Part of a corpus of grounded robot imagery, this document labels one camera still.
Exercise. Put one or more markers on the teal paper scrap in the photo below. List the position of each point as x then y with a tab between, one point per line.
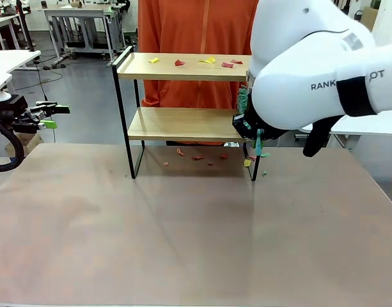
265	155

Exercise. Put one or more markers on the small yellow paper scrap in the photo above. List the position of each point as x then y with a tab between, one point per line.
154	59
247	162

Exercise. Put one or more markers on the teal microfibre duster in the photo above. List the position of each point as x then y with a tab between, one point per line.
242	99

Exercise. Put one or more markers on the person in orange hoodie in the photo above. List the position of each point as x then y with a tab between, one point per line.
199	32

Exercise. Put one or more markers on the white table grey frame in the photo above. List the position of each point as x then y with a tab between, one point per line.
83	11

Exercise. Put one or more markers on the orange paper scrap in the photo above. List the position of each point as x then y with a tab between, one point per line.
180	151

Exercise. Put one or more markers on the small silver printed label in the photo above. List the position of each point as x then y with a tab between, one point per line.
232	144

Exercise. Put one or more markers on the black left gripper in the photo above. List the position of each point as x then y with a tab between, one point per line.
10	107

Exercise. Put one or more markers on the brown cardboard box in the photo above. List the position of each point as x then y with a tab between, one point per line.
31	142

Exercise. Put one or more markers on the tall cardboard box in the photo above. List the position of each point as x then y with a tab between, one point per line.
371	17

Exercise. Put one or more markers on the white desk top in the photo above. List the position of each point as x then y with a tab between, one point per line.
13	59

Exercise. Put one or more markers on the wide yellow paper scrap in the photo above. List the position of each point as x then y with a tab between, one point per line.
208	59

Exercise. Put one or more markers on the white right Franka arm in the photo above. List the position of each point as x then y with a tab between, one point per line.
294	48

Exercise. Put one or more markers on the two-tier wooden shelf black frame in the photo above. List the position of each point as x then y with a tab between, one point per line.
183	123

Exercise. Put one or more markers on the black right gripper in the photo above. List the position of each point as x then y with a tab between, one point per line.
256	126

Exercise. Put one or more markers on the cluttered desk black leg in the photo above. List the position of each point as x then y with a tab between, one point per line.
0	20

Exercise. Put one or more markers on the long white table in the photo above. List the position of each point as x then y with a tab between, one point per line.
358	128

